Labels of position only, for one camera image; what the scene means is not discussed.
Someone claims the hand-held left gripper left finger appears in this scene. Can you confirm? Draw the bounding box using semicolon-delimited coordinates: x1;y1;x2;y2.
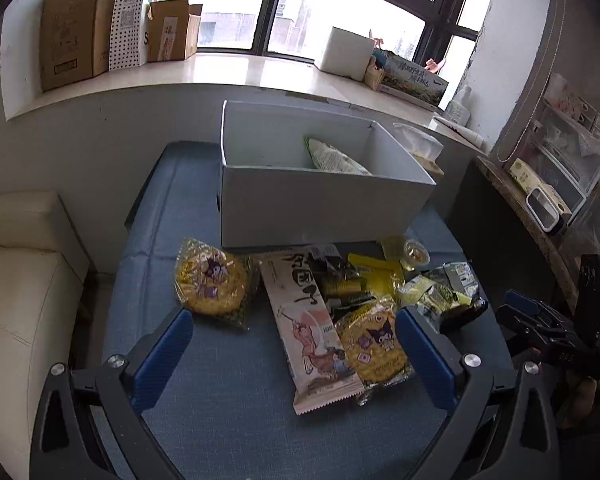
30;307;195;480

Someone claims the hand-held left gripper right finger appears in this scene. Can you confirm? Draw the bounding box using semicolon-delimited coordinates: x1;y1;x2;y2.
395;306;561;480

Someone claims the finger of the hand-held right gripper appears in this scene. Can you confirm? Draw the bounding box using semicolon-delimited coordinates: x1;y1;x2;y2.
505;290;568;328
497;307;556;356

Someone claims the round yellow cookie packet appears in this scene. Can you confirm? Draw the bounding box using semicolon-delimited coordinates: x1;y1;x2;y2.
337;297;415;406
174;237;258;331

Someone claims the small yellow green packet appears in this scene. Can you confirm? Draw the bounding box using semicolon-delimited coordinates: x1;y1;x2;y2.
397;275;473;321

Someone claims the dark green snack packet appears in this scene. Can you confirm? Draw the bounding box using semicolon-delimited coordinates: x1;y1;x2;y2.
422;260;490;333

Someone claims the black yellow snack packet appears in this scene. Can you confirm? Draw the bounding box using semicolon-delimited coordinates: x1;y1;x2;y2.
307;245;376;311

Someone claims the long pink white snack packet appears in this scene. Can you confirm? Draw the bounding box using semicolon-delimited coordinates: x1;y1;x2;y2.
257;247;365;416

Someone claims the white cardboard box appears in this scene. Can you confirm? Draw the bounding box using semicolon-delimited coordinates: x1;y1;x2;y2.
215;100;437;250

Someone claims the person's right hand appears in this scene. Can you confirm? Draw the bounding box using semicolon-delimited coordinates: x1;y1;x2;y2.
560;374;600;428

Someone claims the wooden side table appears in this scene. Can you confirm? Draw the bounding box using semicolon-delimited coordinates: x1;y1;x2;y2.
475;155;581;311

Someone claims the beige small carton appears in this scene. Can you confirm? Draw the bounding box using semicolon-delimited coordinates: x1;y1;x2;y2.
509;157;573;217

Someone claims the clear plastic drawer organizer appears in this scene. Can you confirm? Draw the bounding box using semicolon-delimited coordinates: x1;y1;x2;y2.
517;100;600;261

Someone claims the cream leather sofa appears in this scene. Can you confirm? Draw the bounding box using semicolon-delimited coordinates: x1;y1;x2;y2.
0;190;98;480

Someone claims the white tube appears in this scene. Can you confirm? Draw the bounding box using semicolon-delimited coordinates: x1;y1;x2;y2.
432;115;487;149

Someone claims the tissue box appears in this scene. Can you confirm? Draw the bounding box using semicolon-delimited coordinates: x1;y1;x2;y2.
392;122;446;179

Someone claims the white plastic bottle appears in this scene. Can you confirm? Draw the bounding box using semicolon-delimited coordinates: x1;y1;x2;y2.
445;85;473;127

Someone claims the floral tissue pack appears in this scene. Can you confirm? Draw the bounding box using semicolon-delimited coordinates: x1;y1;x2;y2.
547;74;583;111

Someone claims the green white snack packet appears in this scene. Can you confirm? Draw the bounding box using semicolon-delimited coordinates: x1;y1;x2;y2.
303;136;372;176

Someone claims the long printed carton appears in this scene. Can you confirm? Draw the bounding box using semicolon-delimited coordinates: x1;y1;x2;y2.
379;52;450;109

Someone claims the white stone window sill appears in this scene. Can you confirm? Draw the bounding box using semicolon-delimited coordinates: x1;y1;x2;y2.
5;52;486;151

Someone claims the white foam box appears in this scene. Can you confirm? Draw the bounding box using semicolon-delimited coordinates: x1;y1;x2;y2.
314;26;377;82

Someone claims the small open cardboard box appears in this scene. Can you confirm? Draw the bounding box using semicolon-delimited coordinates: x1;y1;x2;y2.
146;0;204;62

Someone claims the polka dot paper bag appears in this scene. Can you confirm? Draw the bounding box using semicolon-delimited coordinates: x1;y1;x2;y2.
109;0;168;72

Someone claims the large brown cardboard box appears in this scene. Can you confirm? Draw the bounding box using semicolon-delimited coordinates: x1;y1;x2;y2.
40;0;117;92

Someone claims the narrow brown cardboard box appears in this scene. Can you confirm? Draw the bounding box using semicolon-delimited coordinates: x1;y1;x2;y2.
92;0;126;77

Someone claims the black window frame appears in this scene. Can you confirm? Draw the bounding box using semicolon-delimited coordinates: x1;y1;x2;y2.
170;0;501;63

